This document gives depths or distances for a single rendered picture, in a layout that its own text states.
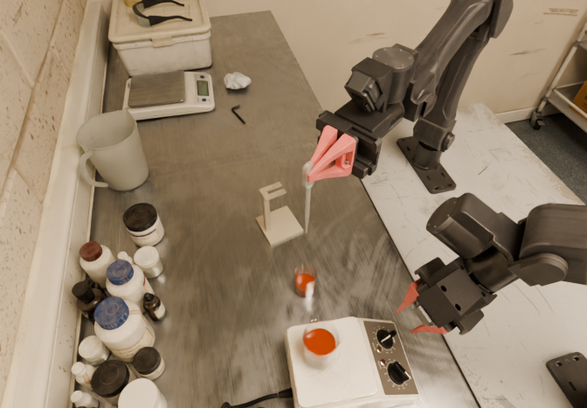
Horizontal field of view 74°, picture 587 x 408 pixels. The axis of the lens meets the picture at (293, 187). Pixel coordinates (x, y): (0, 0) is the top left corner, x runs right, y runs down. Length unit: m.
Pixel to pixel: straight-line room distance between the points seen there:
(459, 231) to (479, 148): 0.66
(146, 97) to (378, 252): 0.78
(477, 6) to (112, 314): 0.77
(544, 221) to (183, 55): 1.14
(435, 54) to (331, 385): 0.54
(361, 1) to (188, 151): 1.13
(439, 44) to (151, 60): 0.94
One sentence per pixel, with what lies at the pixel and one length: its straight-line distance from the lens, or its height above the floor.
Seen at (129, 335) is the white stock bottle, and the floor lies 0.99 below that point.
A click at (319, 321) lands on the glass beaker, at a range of 0.60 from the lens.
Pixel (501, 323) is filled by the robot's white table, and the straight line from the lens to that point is 0.86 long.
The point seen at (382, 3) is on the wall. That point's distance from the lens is 1.96.
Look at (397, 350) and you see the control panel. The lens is 0.73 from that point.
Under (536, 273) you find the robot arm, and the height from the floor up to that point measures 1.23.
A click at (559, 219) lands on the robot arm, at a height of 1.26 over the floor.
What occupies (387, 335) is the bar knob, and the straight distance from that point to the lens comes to 0.70.
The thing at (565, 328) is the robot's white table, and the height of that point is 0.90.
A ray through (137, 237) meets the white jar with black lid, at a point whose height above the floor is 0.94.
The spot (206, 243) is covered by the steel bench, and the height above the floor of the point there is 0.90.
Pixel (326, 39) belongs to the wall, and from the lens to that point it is 1.92.
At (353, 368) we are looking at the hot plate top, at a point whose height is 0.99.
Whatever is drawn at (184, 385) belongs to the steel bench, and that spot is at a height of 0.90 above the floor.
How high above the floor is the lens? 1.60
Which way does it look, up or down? 48 degrees down
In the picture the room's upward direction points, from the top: straight up
